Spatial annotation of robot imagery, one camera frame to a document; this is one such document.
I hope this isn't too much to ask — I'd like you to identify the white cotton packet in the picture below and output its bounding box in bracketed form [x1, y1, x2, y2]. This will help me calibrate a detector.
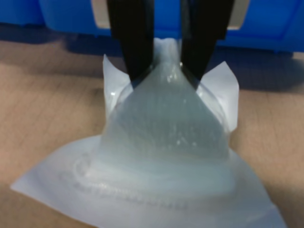
[9, 38, 289, 228]

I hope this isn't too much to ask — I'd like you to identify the brown cardboard sheet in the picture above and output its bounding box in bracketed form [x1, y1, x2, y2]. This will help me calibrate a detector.
[0, 22, 304, 228]

